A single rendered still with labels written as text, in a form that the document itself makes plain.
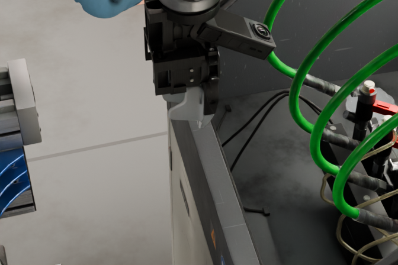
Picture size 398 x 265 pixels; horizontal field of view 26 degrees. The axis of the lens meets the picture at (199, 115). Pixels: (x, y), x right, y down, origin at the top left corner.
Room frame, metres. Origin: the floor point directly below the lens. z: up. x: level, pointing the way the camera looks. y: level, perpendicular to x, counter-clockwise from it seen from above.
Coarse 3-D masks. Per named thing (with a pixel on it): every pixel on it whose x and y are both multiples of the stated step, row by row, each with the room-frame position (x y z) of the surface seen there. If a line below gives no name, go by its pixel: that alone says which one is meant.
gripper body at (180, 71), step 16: (144, 0) 0.82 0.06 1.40; (160, 16) 0.79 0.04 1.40; (176, 16) 0.78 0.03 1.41; (192, 16) 0.78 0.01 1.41; (208, 16) 0.79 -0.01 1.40; (144, 32) 0.83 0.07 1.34; (160, 32) 0.81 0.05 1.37; (176, 32) 0.80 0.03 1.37; (192, 32) 0.80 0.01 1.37; (160, 48) 0.80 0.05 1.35; (176, 48) 0.80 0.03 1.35; (192, 48) 0.80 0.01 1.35; (208, 48) 0.80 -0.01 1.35; (160, 64) 0.77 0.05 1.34; (176, 64) 0.78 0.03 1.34; (192, 64) 0.78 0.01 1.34; (208, 64) 0.79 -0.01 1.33; (160, 80) 0.78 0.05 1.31; (176, 80) 0.78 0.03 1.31; (192, 80) 0.78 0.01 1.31
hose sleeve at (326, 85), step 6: (306, 78) 0.97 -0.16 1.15; (312, 78) 0.98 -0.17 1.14; (318, 78) 0.98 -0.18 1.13; (306, 84) 0.97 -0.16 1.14; (312, 84) 0.97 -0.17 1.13; (318, 84) 0.97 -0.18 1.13; (324, 84) 0.98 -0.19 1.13; (330, 84) 0.99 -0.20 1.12; (318, 90) 0.97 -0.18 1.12; (324, 90) 0.97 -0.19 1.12; (330, 90) 0.98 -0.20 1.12
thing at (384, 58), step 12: (396, 48) 0.83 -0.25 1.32; (372, 60) 0.83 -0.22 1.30; (384, 60) 0.82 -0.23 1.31; (360, 72) 0.82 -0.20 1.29; (372, 72) 0.82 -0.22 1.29; (348, 84) 0.82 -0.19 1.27; (336, 96) 0.81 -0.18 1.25; (324, 108) 0.81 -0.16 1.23; (336, 108) 0.81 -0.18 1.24; (324, 120) 0.81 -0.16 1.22; (312, 132) 0.81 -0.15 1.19; (312, 144) 0.81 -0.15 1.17; (312, 156) 0.81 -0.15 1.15; (324, 168) 0.81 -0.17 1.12; (336, 168) 0.82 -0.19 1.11; (348, 180) 0.82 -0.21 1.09; (360, 180) 0.82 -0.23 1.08; (372, 180) 0.83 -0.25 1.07
